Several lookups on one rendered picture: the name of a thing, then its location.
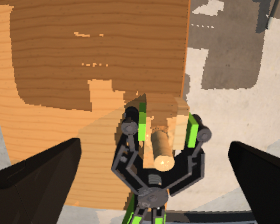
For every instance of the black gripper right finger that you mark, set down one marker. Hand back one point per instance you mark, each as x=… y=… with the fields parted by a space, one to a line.
x=258 y=174

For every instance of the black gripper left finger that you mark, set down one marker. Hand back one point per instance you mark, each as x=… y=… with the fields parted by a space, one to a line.
x=34 y=190

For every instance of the orange wooden board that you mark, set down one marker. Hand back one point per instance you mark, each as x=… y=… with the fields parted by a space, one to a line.
x=70 y=68

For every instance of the wooden dowel pin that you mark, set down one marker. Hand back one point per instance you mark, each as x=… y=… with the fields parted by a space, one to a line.
x=162 y=154

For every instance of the grey shallow tray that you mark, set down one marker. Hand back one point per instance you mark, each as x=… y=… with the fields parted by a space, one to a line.
x=194 y=218

